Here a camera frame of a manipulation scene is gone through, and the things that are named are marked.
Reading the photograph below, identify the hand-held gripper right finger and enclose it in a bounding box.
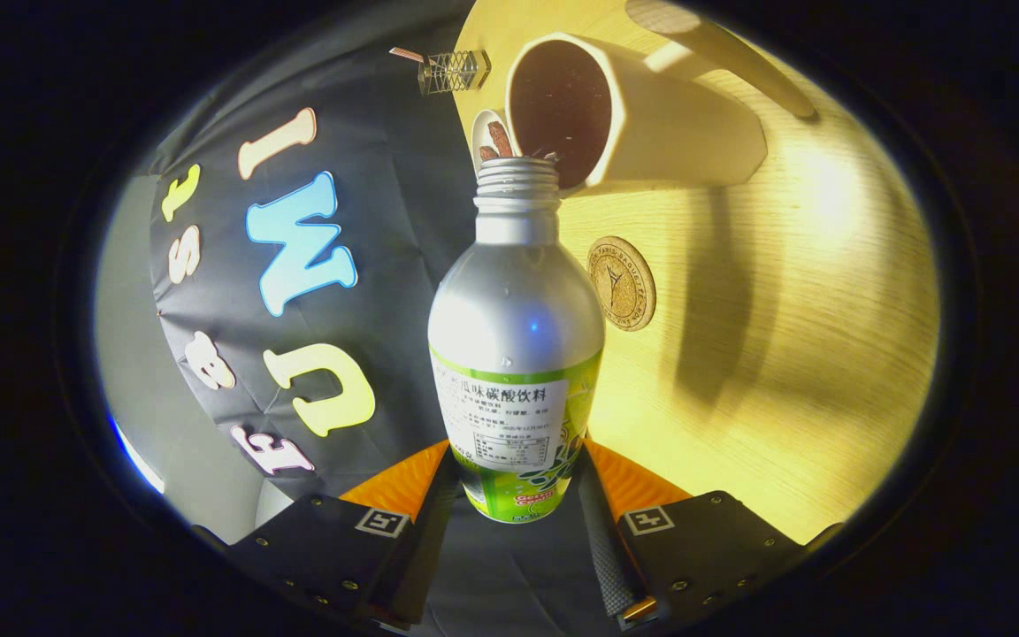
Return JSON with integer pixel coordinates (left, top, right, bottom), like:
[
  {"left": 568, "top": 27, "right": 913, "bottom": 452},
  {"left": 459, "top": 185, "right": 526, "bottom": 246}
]
[{"left": 573, "top": 438, "right": 808, "bottom": 631}]

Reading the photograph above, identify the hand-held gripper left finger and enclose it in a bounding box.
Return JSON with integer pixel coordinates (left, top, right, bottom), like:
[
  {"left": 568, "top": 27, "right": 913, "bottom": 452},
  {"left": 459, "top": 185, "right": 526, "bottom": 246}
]
[{"left": 231, "top": 440, "right": 462, "bottom": 631}]

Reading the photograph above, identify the silver green juice bottle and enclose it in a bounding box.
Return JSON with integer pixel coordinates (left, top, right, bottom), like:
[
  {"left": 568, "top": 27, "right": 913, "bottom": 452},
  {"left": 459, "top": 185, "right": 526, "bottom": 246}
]
[{"left": 427, "top": 157, "right": 606, "bottom": 525}]

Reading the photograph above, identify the round cork coaster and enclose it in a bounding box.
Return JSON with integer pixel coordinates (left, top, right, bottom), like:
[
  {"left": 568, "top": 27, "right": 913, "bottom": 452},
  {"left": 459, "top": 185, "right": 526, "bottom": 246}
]
[{"left": 587, "top": 235, "right": 657, "bottom": 333}]

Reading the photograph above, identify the beige cup with wooden handle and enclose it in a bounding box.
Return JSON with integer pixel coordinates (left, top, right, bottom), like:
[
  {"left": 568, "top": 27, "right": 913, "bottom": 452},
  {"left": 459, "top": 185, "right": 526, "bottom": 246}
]
[{"left": 506, "top": 0, "right": 820, "bottom": 191}]

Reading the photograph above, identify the wooden table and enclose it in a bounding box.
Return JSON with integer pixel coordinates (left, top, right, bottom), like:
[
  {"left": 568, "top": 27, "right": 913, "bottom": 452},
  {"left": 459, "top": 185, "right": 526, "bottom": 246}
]
[{"left": 452, "top": 0, "right": 942, "bottom": 545}]

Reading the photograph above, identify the black backdrop cloth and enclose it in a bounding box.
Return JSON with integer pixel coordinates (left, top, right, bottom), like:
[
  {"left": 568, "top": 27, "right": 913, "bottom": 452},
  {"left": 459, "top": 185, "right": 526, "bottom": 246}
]
[{"left": 149, "top": 18, "right": 625, "bottom": 637}]

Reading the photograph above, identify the white round plate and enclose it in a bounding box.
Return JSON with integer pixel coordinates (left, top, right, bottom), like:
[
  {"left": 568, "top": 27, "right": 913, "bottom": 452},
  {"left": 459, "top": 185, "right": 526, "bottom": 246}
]
[{"left": 471, "top": 109, "right": 515, "bottom": 165}]

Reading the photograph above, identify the wire mesh holder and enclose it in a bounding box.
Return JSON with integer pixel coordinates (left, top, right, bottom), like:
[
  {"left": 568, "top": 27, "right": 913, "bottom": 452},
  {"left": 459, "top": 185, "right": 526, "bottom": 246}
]
[{"left": 418, "top": 50, "right": 493, "bottom": 96}]

